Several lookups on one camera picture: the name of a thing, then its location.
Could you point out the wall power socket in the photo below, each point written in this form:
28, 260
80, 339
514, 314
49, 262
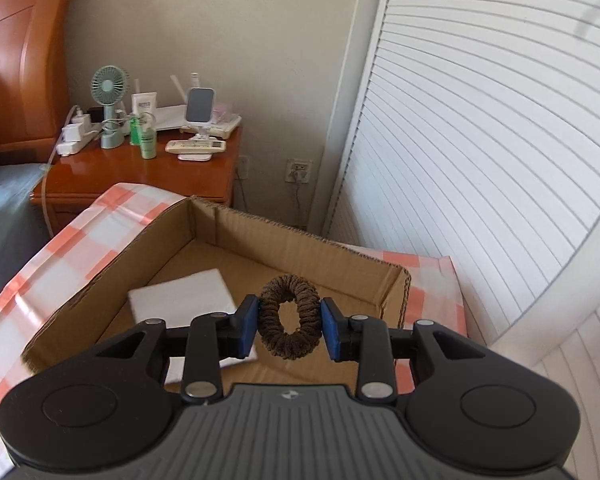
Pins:
298, 171

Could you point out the white louvered closet door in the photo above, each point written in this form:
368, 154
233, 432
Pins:
476, 137

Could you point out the wooden nightstand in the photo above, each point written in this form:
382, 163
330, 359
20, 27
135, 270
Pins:
74, 182

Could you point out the green desk fan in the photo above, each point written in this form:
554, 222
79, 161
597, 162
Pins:
109, 85

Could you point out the white remote control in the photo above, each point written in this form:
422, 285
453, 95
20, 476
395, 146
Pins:
195, 147

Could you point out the white power strip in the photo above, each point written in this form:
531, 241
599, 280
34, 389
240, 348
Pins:
75, 136

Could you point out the white towel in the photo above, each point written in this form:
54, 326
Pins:
179, 301

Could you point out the brown knitted scrunchie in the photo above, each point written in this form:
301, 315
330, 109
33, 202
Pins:
289, 317

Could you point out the green small box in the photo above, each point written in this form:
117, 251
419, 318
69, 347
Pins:
135, 130

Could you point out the grey bed sheet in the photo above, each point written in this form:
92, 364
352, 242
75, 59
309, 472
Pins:
23, 230

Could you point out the pink checkered tablecloth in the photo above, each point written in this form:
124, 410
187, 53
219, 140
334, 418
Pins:
92, 240

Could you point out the white cosmetic tube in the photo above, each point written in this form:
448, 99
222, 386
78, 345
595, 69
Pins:
144, 102

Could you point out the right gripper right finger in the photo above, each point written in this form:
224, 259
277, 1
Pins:
375, 347

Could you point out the wooden headboard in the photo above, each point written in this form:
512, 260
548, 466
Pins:
34, 95

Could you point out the cardboard box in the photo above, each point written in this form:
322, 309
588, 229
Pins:
196, 258

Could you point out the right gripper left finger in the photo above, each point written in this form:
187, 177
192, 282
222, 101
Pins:
209, 339

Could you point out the green tube bottle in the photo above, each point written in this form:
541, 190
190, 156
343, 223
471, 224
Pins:
147, 136

